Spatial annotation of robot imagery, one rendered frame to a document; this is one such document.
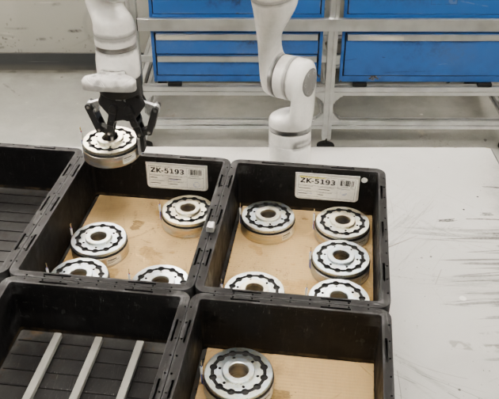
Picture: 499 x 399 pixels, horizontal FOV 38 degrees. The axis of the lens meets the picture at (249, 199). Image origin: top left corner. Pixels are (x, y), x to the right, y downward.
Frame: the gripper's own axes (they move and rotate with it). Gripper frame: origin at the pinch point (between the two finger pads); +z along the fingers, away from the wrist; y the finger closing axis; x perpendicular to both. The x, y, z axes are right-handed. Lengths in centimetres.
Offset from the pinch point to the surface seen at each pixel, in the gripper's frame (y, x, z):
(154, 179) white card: -2.5, -7.3, 12.2
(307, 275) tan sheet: -34.6, 13.4, 17.0
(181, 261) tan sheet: -11.6, 12.2, 16.9
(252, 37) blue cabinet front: -4, -174, 49
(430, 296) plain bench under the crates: -59, 2, 30
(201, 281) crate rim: -18.5, 28.7, 6.8
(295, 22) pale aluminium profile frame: -22, -173, 42
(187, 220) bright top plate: -11.2, 3.6, 13.9
